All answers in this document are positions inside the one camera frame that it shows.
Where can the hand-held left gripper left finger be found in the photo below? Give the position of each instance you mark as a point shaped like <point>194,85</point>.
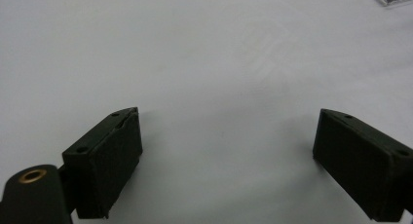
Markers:
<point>104,162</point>

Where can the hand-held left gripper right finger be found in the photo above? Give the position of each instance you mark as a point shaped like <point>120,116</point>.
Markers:
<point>363,159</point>

